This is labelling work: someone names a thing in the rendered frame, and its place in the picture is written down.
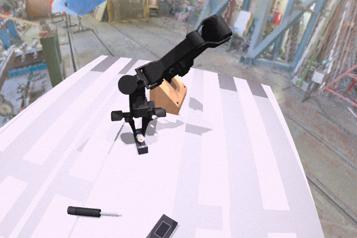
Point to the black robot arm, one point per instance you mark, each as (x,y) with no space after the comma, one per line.
(178,61)

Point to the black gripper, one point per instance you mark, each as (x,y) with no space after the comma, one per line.
(128,116)

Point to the black-handled screwdriver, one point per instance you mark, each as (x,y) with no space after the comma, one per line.
(88,211)

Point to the grey and blue battery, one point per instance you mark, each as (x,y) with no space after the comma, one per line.
(139,136)

